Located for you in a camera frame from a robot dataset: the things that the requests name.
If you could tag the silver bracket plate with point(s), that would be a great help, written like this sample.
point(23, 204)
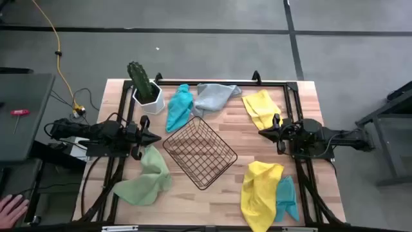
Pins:
point(299, 229)
point(119, 228)

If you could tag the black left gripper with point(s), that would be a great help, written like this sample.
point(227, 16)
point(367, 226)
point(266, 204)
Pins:
point(132, 137)

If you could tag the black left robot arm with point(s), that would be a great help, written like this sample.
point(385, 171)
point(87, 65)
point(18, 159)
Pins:
point(96, 130)

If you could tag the dark grey desk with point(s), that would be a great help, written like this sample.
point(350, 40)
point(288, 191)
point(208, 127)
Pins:
point(22, 122)

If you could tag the white faceted plant pot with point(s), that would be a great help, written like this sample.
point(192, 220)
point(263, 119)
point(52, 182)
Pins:
point(156, 104)

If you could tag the light green microfiber towel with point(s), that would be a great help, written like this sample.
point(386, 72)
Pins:
point(151, 180)

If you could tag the turquoise microfiber towel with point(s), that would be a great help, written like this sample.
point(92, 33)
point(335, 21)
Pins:
point(286, 199)
point(178, 109)

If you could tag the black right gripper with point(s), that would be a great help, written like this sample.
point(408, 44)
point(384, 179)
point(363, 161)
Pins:
point(291, 135)

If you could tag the black flat panel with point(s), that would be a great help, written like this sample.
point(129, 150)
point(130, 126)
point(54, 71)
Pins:
point(16, 70)

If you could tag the white power box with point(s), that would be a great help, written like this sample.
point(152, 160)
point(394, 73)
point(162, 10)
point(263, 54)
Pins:
point(75, 145)

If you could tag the yellow microfiber towel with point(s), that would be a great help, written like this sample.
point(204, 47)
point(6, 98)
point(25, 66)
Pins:
point(260, 108)
point(259, 193)

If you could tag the black aluminium table frame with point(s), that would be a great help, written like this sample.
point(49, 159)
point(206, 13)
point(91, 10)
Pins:
point(277, 84)

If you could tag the black rig beam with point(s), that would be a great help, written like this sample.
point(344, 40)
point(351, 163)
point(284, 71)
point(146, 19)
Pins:
point(206, 229)

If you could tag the black side table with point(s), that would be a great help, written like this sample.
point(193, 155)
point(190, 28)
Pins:
point(386, 111)

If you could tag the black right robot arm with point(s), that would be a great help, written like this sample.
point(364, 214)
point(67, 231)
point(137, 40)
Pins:
point(341, 137)

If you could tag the green cactus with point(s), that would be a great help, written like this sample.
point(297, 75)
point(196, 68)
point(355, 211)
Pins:
point(141, 80)

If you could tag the grey microfiber towel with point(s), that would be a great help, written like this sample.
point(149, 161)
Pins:
point(212, 98)

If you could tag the black table clamp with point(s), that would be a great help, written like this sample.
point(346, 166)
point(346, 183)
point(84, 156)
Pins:
point(256, 77)
point(158, 78)

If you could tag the person's hand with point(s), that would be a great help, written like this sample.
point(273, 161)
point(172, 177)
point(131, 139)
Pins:
point(11, 211)

